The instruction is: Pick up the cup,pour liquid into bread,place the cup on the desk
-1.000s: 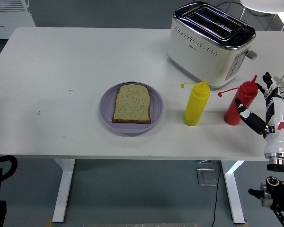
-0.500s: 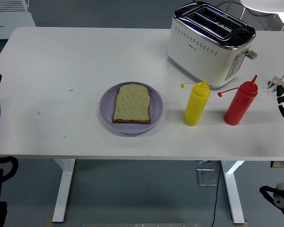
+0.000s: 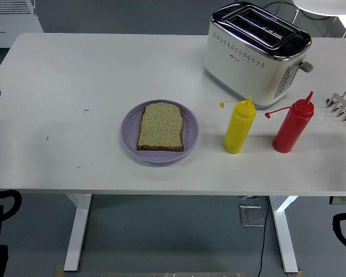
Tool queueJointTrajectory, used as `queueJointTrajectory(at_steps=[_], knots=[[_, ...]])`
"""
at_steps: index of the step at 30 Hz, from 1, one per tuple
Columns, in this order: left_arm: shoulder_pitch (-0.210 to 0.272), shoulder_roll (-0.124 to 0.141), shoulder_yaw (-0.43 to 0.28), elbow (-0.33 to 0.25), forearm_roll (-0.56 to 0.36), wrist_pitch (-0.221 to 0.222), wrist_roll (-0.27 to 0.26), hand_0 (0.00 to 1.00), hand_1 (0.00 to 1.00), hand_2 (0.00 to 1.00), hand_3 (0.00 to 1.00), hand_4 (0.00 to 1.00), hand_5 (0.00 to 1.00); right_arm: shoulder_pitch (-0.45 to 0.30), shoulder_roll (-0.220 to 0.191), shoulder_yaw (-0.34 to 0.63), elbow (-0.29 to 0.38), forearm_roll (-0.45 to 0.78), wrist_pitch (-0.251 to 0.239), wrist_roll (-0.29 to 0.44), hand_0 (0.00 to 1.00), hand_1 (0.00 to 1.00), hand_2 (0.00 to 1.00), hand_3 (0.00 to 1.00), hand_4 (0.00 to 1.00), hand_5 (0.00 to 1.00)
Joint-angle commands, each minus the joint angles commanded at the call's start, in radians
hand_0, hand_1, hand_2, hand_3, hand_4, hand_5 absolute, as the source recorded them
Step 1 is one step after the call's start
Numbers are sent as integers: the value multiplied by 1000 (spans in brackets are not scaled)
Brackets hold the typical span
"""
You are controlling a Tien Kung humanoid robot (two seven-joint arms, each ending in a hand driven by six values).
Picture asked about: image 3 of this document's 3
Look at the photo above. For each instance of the red squeeze bottle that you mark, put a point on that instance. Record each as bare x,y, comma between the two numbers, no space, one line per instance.
292,127

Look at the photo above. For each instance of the bread slice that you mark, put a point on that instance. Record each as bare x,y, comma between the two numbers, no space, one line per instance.
161,127

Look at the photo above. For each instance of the desk control panel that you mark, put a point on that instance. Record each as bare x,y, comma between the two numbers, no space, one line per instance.
343,200

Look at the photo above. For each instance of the white slatted appliance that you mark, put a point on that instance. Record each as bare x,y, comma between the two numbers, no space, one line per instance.
11,26

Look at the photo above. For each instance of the white table leg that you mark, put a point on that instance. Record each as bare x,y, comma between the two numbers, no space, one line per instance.
285,231
76,231

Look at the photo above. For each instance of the purple plate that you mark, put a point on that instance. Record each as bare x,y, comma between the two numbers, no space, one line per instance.
161,155

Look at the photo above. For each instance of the yellow squeeze bottle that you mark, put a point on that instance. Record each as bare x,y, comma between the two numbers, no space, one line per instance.
238,130

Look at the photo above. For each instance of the white chrome toaster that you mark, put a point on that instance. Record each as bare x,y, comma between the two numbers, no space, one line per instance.
242,69

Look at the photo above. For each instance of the clear floor plate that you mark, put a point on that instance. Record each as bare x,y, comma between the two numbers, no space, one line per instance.
252,216

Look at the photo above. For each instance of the white round table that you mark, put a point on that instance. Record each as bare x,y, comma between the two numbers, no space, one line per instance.
325,5

